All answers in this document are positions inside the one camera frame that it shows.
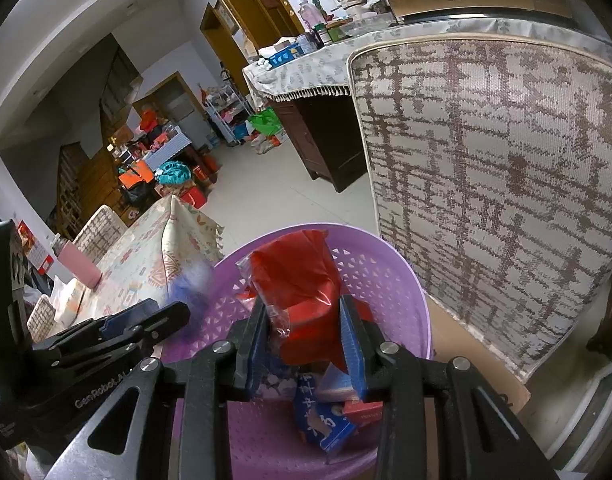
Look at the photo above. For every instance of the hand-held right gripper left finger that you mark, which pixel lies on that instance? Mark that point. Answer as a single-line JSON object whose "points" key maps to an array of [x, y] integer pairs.
{"points": [[251, 340]]}

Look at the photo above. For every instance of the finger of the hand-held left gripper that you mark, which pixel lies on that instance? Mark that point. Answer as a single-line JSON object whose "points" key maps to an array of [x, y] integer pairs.
{"points": [[131, 316], [161, 320]]}

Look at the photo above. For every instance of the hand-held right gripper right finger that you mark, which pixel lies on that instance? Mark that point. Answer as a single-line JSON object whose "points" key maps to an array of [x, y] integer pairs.
{"points": [[353, 345]]}

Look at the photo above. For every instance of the light blue box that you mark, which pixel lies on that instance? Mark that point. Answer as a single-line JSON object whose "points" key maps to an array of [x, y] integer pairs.
{"points": [[336, 385]]}

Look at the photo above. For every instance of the blue white snack bag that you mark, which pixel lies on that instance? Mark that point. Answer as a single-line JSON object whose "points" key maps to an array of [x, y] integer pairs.
{"points": [[193, 285]]}

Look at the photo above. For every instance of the blue white tissue packet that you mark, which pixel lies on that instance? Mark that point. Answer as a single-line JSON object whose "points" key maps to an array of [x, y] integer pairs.
{"points": [[278, 380]]}

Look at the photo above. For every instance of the purple plastic basket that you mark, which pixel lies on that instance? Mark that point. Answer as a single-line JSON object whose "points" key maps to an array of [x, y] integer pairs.
{"points": [[385, 280]]}

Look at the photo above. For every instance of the glossy red packet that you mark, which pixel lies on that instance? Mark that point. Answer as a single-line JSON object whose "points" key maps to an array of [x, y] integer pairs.
{"points": [[296, 280]]}

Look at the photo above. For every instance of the dark blue long box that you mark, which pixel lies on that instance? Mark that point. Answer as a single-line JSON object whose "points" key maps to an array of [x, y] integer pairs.
{"points": [[321, 420]]}

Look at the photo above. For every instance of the white tissue pack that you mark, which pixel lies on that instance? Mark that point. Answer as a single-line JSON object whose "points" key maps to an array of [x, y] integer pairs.
{"points": [[71, 305]]}

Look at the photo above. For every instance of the pink thermos bottle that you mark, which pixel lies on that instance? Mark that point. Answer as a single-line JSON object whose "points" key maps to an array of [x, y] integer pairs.
{"points": [[78, 265]]}

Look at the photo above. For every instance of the small patterned chair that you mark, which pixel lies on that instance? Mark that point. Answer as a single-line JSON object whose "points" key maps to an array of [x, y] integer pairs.
{"points": [[41, 315]]}

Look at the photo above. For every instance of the patterned chair back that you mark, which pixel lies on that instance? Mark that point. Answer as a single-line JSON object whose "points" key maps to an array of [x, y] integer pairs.
{"points": [[101, 232]]}

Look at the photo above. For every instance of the brown cardboard box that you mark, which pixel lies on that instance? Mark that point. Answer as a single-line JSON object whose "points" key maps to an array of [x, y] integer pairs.
{"points": [[465, 360]]}

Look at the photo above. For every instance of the teal bag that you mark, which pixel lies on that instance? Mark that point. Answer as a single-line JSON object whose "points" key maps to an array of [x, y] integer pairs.
{"points": [[173, 172]]}

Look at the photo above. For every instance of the blue checkered cloth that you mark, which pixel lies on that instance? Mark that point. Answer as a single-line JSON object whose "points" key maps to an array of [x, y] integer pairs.
{"points": [[176, 147]]}

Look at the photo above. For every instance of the dark wooden sideboard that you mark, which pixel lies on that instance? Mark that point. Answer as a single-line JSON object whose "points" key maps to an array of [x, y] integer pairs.
{"points": [[326, 140]]}

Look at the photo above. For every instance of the patterned chair beside basket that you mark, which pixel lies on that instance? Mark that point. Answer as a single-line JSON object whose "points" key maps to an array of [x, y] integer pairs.
{"points": [[485, 185]]}

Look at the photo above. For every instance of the white shelf rack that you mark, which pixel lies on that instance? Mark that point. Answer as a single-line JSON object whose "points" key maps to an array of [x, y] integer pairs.
{"points": [[228, 115]]}

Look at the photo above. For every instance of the green bag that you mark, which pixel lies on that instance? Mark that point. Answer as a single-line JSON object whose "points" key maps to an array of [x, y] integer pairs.
{"points": [[265, 122]]}

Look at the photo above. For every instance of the sideboard with lace cloth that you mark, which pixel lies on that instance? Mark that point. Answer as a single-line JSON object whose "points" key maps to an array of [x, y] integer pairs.
{"points": [[311, 70]]}

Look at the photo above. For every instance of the blue tissue box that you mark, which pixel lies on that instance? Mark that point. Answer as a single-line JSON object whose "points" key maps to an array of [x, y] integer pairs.
{"points": [[286, 55]]}

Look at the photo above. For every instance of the pink plastic bottle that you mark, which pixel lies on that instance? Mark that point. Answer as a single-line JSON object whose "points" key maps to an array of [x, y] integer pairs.
{"points": [[311, 15]]}

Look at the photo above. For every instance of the red wall calendar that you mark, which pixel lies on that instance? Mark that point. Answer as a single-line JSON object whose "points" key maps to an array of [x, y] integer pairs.
{"points": [[36, 255]]}

